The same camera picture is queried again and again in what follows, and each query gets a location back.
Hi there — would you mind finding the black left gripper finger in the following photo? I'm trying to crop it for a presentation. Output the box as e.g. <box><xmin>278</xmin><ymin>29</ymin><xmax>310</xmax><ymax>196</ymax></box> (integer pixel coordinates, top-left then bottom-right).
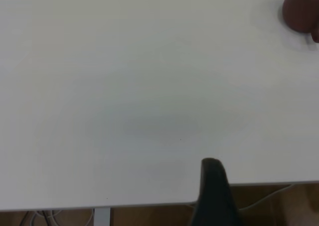
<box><xmin>188</xmin><ymin>157</ymin><xmax>245</xmax><ymax>226</ymax></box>

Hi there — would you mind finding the red ceramic mug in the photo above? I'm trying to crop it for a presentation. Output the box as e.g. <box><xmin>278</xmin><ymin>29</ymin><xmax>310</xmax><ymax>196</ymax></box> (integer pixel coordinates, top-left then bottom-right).
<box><xmin>282</xmin><ymin>0</ymin><xmax>319</xmax><ymax>44</ymax></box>

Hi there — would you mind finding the grey metal table leg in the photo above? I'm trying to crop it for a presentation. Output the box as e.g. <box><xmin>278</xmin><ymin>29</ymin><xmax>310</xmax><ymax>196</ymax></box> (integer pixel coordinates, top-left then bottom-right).
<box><xmin>94</xmin><ymin>207</ymin><xmax>111</xmax><ymax>226</ymax></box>

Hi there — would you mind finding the long white floor cable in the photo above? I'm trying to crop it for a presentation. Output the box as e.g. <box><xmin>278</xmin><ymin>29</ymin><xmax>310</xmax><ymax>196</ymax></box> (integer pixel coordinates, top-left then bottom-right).
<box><xmin>238</xmin><ymin>184</ymin><xmax>296</xmax><ymax>212</ymax></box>

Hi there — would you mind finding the looped white floor cable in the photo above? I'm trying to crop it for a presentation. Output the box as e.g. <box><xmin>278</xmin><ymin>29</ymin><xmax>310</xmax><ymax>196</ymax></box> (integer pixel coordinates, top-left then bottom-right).
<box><xmin>31</xmin><ymin>210</ymin><xmax>63</xmax><ymax>226</ymax></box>

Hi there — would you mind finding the grey floor cable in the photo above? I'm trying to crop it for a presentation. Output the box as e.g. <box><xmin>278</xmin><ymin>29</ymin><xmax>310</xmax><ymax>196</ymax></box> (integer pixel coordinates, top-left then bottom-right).
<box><xmin>21</xmin><ymin>210</ymin><xmax>34</xmax><ymax>226</ymax></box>

